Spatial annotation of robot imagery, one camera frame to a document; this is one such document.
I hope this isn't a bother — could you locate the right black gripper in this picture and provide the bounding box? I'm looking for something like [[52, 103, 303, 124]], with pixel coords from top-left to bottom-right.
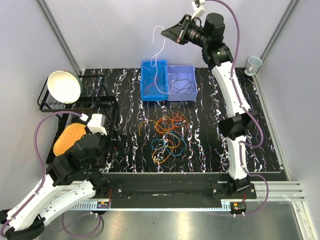
[[160, 14, 209, 49]]

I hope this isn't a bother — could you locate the black thin cable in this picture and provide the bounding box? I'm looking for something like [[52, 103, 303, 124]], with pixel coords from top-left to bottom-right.
[[167, 72, 196, 95]]

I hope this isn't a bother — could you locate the pink thin cable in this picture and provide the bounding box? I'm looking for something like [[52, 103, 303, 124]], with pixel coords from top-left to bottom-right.
[[143, 77, 157, 92]]

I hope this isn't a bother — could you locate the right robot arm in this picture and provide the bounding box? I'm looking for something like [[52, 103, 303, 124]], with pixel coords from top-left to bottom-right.
[[161, 13, 257, 199]]

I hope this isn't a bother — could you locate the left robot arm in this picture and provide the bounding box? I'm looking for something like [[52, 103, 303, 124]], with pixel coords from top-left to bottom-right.
[[0, 130, 125, 240]]

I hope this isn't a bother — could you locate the orange perforated mat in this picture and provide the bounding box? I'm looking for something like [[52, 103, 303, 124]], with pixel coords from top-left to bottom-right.
[[53, 123, 86, 156]]

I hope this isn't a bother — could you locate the blue plastic bin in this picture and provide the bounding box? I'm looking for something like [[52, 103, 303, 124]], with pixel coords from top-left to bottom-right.
[[140, 60, 168, 102]]

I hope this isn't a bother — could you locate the lavender plastic bin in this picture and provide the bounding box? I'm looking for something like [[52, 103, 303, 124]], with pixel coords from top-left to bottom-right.
[[167, 65, 198, 102]]

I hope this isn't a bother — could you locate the white bowl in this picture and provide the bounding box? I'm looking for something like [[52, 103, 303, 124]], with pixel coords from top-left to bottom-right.
[[47, 70, 83, 104]]

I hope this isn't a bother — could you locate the white ceramic mug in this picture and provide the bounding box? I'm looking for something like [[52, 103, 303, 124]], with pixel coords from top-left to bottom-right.
[[244, 56, 263, 76]]

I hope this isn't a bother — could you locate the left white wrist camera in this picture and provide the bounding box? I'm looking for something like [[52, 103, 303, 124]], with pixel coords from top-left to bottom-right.
[[84, 113, 107, 136]]

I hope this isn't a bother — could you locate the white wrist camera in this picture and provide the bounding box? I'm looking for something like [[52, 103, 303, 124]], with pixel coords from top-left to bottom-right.
[[191, 0, 206, 19], [84, 113, 107, 136]]

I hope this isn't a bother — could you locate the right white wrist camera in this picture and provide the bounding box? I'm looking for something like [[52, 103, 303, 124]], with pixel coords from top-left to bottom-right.
[[191, 0, 206, 19]]

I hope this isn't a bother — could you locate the black wire dish rack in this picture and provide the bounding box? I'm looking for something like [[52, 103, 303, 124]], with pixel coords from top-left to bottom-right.
[[37, 69, 120, 168]]

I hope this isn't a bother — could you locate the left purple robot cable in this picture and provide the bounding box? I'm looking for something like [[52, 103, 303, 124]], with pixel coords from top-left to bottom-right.
[[0, 111, 105, 237]]

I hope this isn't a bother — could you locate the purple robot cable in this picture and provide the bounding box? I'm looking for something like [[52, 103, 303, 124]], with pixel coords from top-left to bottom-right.
[[204, 0, 270, 217], [0, 111, 105, 237]]

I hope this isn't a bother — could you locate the right aluminium frame post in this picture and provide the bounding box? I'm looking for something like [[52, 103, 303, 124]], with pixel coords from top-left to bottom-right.
[[260, 0, 301, 62]]

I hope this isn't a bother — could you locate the aluminium frame post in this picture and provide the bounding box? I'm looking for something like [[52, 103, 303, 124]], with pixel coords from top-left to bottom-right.
[[260, 0, 301, 62], [35, 0, 82, 74]]

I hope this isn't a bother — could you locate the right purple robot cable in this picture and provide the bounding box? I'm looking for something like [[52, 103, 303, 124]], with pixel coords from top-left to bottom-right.
[[204, 0, 270, 217]]

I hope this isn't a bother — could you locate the left aluminium frame post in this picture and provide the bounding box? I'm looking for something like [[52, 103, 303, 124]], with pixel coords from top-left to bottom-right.
[[35, 0, 82, 74]]

